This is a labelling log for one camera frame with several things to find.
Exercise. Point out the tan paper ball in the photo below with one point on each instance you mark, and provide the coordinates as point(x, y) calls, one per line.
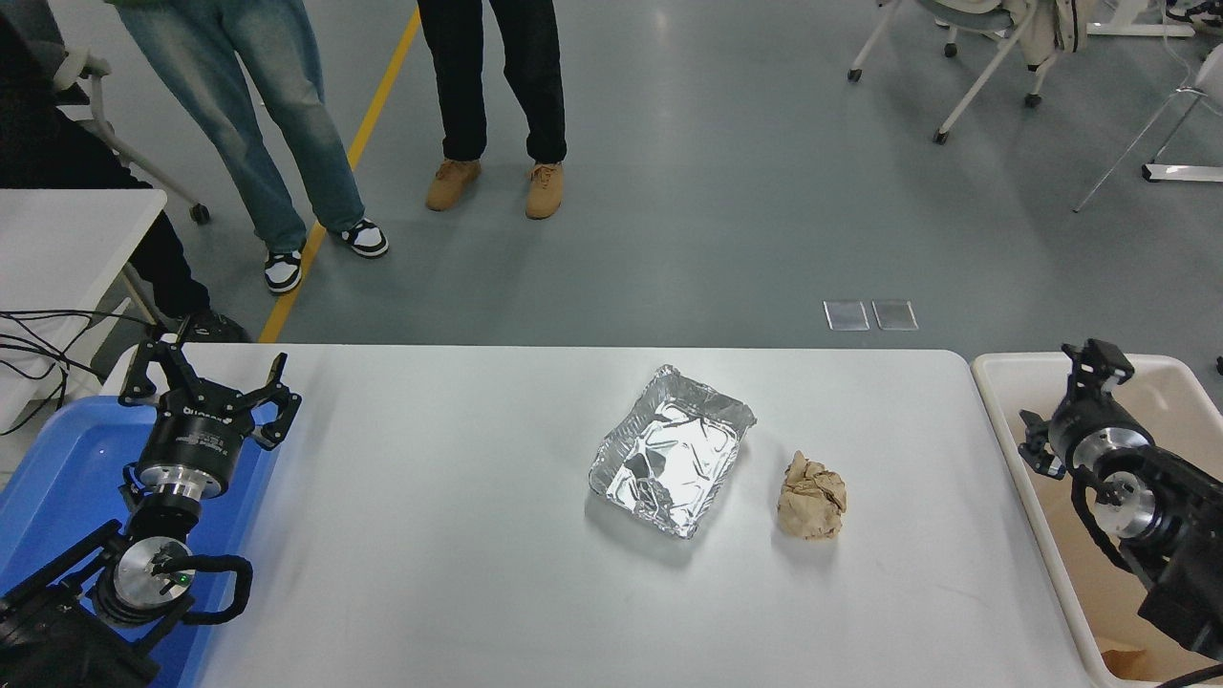
point(812, 502)

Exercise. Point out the white side table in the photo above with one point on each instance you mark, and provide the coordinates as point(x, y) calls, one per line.
point(57, 248)

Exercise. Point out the person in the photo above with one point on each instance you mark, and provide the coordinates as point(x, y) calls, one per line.
point(459, 76)
point(1201, 11)
point(38, 143)
point(258, 115)

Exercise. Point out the blue plastic tray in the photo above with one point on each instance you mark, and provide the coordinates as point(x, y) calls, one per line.
point(57, 459)

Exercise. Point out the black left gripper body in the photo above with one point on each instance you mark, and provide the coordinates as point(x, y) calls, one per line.
point(196, 441)

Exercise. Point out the silver foil tray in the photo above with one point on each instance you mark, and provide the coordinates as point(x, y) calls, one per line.
point(669, 454)

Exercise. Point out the white-legged office chair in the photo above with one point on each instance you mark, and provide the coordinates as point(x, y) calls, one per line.
point(984, 72)

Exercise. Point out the large pale bin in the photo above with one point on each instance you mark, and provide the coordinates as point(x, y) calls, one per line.
point(1013, 401)

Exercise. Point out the white wheeled chair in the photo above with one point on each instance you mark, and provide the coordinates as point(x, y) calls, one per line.
point(84, 69)

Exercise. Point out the tan paper scrap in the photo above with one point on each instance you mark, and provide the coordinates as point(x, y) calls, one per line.
point(1123, 659)

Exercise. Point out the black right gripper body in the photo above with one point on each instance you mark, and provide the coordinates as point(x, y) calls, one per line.
point(1084, 419)

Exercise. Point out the pale jacket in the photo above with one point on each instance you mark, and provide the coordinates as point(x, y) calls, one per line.
point(1047, 29)

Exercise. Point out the white desk foot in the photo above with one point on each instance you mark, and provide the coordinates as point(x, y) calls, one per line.
point(1142, 29)

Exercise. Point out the clear floor plate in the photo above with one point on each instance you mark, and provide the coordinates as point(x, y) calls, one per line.
point(847, 315)
point(894, 314)

